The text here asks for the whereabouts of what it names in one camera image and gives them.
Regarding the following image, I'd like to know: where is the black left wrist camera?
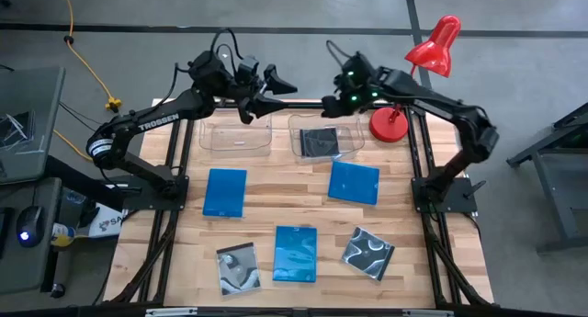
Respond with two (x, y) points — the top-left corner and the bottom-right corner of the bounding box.
(236, 54), (261, 85)

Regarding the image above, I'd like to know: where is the yellow bottle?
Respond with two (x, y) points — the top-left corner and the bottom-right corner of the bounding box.
(50, 221), (77, 248)

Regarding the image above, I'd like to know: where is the grey desk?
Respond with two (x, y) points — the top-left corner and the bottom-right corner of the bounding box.
(0, 66), (66, 186)
(0, 176), (63, 296)

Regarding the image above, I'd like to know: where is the black jewel case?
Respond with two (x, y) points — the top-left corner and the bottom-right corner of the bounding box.
(299, 127), (341, 158)

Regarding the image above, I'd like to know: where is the grey metal table frame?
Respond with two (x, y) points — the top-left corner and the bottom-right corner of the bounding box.
(506, 103), (588, 254)

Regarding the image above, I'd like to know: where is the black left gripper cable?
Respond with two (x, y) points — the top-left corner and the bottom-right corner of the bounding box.
(209, 28), (244, 74)

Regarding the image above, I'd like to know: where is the black diagonal beam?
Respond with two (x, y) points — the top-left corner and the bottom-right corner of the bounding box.
(43, 154), (128, 212)

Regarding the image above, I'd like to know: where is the yellow extension cord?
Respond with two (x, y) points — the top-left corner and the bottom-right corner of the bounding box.
(57, 0), (123, 114)
(52, 129), (93, 163)

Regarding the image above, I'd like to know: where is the clear plastic bin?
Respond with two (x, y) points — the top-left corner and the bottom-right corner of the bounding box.
(288, 112), (367, 164)
(198, 110), (273, 158)

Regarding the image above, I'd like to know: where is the blue disc case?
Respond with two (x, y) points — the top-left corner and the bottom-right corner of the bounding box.
(202, 168), (248, 219)
(327, 160), (381, 207)
(272, 225), (319, 284)

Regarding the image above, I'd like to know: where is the clear jewel case pile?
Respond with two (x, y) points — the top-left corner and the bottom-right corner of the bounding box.
(0, 109), (37, 151)

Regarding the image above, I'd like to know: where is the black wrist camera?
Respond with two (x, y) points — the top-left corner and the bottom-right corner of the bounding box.
(236, 54), (261, 85)
(339, 53), (368, 86)

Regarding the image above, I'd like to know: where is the black table frame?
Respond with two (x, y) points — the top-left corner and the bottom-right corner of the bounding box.
(103, 96), (495, 317)

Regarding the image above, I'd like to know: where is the silver metal bracket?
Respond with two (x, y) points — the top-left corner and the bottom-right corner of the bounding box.
(401, 309), (455, 317)
(145, 307), (198, 317)

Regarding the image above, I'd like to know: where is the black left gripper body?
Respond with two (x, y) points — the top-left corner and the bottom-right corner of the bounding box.
(215, 79), (268, 125)

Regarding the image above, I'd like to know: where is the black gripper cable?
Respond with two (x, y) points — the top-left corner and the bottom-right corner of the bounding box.
(209, 28), (244, 74)
(325, 40), (355, 65)

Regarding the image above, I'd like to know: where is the white bag with logo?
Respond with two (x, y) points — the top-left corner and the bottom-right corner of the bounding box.
(86, 201), (125, 239)

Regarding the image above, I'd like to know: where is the red desk lamp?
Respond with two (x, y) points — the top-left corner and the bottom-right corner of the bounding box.
(368, 15), (462, 143)

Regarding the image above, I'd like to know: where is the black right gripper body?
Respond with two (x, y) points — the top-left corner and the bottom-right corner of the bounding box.
(342, 80), (385, 115)

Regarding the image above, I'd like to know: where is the black computer mouse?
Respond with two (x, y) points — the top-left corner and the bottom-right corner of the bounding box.
(16, 205), (46, 248)

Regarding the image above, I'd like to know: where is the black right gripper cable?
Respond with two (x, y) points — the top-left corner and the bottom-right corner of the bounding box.
(325, 40), (355, 65)

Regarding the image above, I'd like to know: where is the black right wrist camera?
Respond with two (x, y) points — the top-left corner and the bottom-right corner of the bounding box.
(339, 53), (368, 86)

